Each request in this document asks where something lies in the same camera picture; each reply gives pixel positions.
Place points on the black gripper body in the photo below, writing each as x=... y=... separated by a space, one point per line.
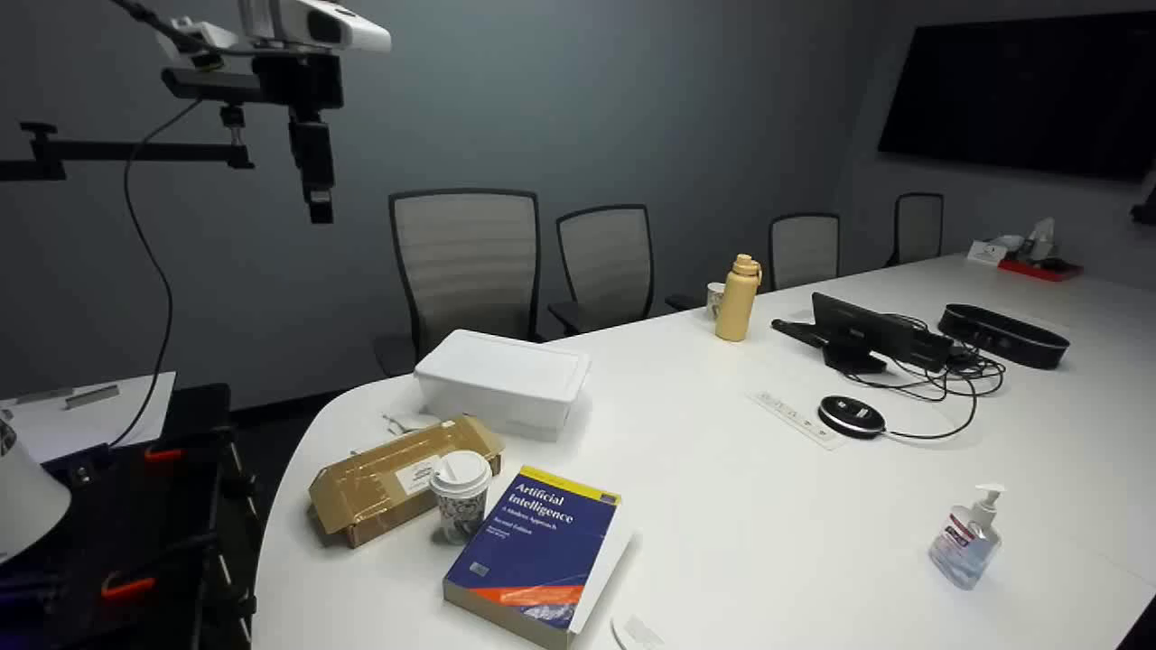
x=313 y=84

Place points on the brown cardboard box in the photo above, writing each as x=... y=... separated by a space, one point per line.
x=363 y=493

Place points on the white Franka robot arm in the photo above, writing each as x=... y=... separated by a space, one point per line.
x=343 y=28

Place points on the white flat box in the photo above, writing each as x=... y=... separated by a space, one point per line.
x=500 y=377

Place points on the grey mesh office chair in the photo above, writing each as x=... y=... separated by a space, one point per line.
x=462 y=253
x=920 y=224
x=603 y=261
x=804 y=252

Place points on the white clipboard paper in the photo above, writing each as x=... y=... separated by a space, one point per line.
x=91 y=411

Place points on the white paper coffee cup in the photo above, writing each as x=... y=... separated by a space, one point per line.
x=460 y=493

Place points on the black equipment cart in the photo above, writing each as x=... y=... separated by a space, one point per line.
x=130 y=528

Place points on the small white cup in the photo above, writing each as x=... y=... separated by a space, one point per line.
x=713 y=298

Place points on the blue textbook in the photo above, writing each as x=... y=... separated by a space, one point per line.
x=537 y=548

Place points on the yellow bottle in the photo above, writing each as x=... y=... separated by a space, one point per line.
x=737 y=303

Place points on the white table label strip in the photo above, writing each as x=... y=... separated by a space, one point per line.
x=796 y=417

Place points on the black conference display device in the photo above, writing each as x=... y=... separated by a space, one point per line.
x=868 y=329

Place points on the round black speaker puck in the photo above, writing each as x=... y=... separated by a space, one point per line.
x=850 y=417

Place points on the small white card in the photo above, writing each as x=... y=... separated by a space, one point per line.
x=984 y=252

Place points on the black oval soundbar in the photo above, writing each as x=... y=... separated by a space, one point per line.
x=1003 y=333

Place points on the red tray with tissues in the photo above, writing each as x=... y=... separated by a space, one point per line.
x=1039 y=258

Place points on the clear hand sanitiser bottle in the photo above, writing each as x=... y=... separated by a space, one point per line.
x=964 y=543

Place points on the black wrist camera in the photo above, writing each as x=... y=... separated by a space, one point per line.
x=203 y=80

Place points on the black wall screen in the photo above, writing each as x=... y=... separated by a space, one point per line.
x=1025 y=97

